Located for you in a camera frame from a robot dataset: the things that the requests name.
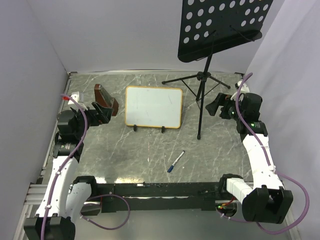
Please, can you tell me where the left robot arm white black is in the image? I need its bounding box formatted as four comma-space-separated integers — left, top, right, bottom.
23, 102, 114, 240

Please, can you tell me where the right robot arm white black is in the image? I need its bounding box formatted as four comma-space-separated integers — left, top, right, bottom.
205, 93, 293, 224

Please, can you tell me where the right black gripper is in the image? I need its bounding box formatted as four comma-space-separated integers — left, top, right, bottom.
205, 92, 245, 122

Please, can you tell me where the white whiteboard marker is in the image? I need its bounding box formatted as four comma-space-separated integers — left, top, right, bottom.
171, 150, 186, 167

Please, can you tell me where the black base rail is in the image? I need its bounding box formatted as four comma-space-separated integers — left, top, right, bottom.
97, 182, 232, 213

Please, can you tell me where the black music stand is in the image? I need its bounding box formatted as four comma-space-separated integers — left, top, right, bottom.
177, 0, 273, 140

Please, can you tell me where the yellow framed whiteboard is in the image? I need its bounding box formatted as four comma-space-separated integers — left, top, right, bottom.
124, 86, 183, 129

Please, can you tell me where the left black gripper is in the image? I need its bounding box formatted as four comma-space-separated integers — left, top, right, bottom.
70, 101, 113, 138

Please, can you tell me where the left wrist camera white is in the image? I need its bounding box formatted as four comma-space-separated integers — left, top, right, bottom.
62, 91, 88, 111

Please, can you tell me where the brown wooden metronome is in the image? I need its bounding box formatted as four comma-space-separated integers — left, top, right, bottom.
94, 84, 119, 116

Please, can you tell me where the blue marker cap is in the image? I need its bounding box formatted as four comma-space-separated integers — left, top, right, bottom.
167, 165, 174, 173

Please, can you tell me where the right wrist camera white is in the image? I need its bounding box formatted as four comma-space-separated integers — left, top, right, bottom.
235, 80, 250, 94

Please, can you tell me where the aluminium extrusion frame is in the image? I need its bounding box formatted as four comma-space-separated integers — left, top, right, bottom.
13, 72, 73, 240

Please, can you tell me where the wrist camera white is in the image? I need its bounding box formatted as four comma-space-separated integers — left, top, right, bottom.
62, 91, 88, 111
235, 80, 250, 94

